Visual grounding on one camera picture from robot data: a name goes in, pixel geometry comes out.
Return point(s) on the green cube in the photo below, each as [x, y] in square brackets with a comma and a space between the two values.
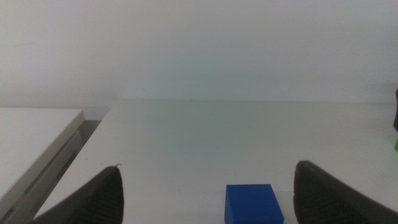
[396, 145]

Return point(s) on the white side table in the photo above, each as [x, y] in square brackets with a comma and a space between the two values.
[28, 146]

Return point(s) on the blue cube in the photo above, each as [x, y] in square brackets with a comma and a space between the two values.
[252, 205]

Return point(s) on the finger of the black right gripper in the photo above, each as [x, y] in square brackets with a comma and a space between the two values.
[396, 112]

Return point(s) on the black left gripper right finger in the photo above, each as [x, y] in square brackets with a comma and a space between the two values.
[329, 199]

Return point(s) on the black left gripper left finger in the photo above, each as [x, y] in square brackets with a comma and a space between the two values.
[96, 202]

